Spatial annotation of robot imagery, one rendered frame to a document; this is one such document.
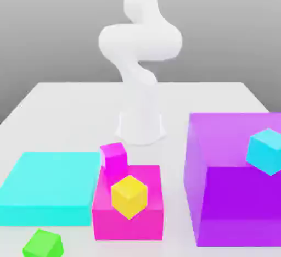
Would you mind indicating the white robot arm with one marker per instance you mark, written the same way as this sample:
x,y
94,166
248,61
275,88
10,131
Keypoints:
x,y
140,41

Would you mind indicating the small magenta cube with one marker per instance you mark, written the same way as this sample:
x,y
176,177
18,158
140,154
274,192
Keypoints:
x,y
115,162

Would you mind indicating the small yellow cube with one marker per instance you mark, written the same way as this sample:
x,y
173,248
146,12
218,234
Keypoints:
x,y
129,195

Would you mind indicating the small light blue cube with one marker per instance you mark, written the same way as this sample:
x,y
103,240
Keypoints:
x,y
265,151

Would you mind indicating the small green cube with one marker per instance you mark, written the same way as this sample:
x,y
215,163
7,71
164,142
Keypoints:
x,y
42,245

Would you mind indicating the large pink box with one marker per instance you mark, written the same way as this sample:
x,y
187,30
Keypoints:
x,y
127,226

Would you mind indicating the large cyan box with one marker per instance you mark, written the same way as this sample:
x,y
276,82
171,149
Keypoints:
x,y
48,186

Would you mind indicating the large purple box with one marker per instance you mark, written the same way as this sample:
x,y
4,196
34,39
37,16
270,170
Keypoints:
x,y
237,204

